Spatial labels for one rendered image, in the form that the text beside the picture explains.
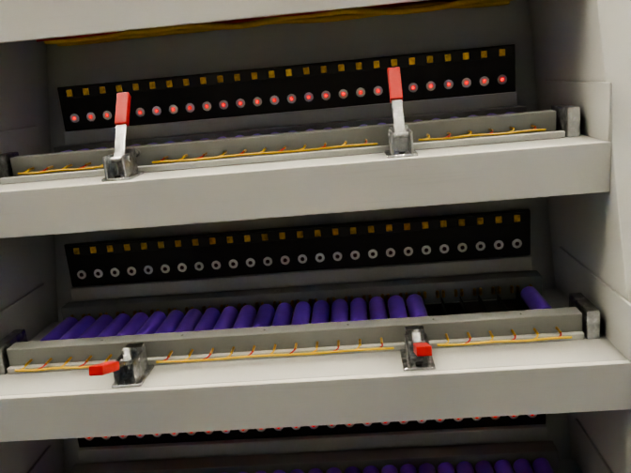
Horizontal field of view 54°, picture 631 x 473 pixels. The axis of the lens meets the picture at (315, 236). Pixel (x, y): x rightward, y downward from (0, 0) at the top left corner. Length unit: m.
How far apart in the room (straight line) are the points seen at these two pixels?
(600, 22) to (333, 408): 0.41
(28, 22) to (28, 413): 0.37
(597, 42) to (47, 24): 0.51
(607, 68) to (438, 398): 0.33
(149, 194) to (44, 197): 0.10
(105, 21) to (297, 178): 0.24
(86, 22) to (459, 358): 0.47
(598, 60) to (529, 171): 0.12
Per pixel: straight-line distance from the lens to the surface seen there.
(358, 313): 0.64
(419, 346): 0.50
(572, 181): 0.60
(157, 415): 0.61
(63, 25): 0.68
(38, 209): 0.64
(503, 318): 0.62
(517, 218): 0.73
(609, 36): 0.63
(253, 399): 0.58
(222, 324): 0.66
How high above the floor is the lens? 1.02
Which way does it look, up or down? 4 degrees up
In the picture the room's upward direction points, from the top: 4 degrees counter-clockwise
